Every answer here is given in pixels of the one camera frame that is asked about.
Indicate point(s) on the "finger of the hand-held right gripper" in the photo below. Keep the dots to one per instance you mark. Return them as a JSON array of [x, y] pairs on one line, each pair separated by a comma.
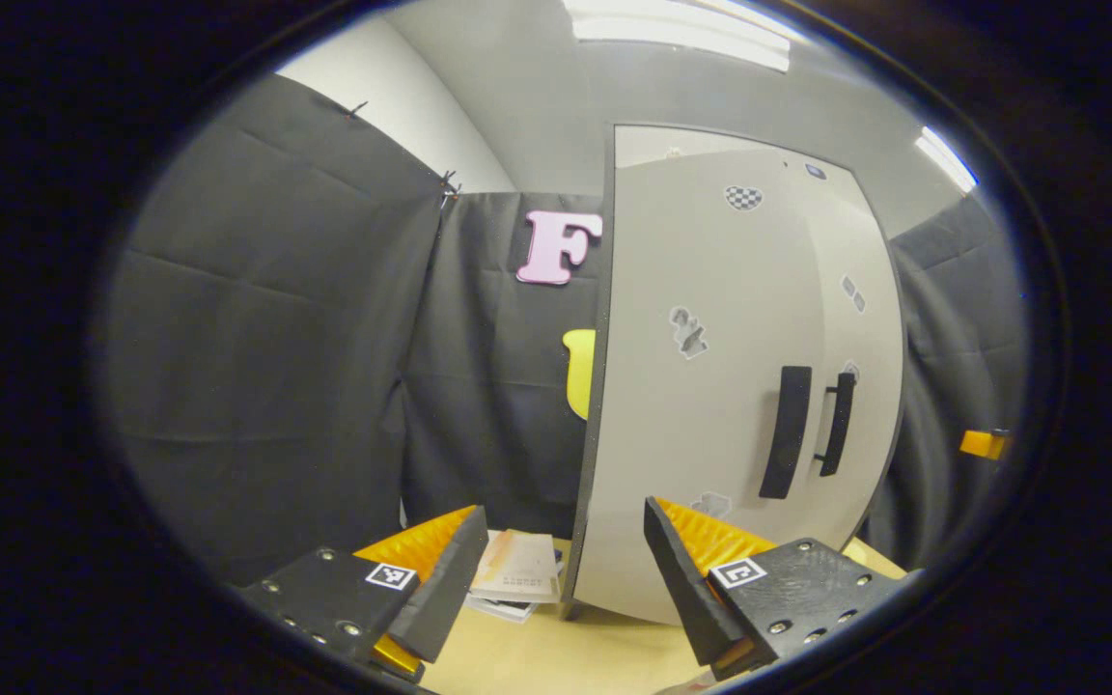
[[981, 444]]

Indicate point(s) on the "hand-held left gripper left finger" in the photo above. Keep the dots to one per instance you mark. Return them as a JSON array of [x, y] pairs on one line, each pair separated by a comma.
[[450, 587]]

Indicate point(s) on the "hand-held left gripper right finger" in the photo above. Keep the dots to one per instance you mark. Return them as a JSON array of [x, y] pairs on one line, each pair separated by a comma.
[[681, 589]]

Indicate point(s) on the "white cabinet door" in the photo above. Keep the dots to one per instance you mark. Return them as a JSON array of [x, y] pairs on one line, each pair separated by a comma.
[[672, 454], [875, 386]]

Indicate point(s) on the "white and grey cabinet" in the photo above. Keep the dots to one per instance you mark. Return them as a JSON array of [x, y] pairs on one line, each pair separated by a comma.
[[595, 386]]

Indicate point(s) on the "white cabinet drawer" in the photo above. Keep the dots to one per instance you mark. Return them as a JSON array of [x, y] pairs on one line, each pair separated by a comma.
[[643, 143]]

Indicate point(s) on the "white book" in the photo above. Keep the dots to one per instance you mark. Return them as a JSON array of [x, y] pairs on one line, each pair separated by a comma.
[[503, 611]]

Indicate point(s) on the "beige and orange book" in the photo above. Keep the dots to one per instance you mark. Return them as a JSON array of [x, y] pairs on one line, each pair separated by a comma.
[[517, 565]]

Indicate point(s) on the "small ceiling light panel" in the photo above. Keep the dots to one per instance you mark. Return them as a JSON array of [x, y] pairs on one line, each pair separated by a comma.
[[947, 159]]

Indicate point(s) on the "black backdrop cloth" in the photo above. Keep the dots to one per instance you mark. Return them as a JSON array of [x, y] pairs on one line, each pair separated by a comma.
[[257, 338]]

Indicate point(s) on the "large ceiling light panel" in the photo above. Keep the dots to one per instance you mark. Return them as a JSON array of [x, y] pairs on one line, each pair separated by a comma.
[[681, 34]]

